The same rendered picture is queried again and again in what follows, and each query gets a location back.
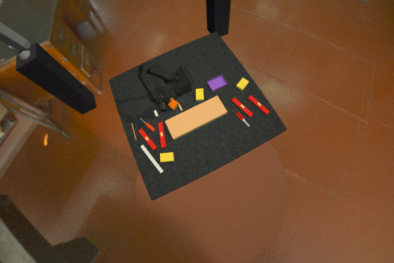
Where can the yellow flat block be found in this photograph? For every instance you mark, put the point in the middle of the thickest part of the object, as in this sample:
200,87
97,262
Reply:
200,94
164,157
242,84

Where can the purple shallow tray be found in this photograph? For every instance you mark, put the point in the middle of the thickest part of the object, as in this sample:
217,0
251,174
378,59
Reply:
217,83

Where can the red flat bar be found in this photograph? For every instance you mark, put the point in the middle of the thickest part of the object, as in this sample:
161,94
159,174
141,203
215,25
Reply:
260,106
242,107
148,140
162,135

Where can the white flat bar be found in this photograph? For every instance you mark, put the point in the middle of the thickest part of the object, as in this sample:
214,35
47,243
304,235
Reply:
152,159

